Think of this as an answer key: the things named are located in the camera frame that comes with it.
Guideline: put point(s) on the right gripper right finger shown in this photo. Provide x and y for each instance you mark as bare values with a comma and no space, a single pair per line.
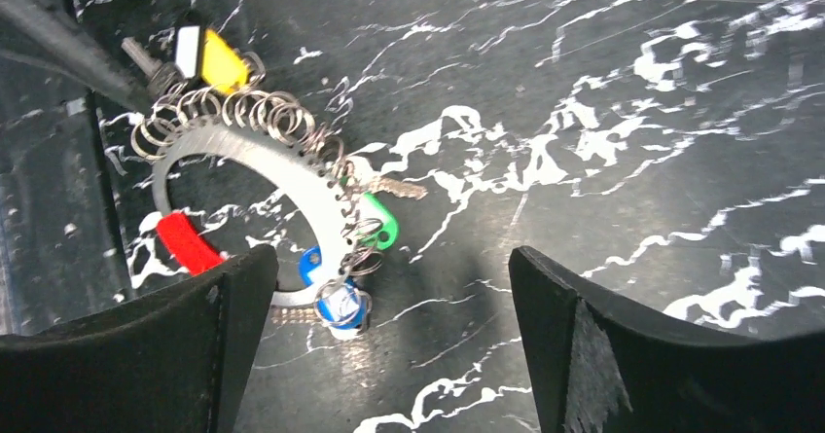
601,362

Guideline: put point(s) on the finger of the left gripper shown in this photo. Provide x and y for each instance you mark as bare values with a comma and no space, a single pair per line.
72,52

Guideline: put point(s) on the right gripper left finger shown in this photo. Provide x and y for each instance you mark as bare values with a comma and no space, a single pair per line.
176,360

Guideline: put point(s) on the blue tagged key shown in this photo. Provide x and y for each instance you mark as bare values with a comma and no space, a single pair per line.
344,311

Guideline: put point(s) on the red handled keyring with keys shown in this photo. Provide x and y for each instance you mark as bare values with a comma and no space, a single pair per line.
209,101

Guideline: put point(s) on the green tagged key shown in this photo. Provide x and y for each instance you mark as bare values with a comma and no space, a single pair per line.
370,223

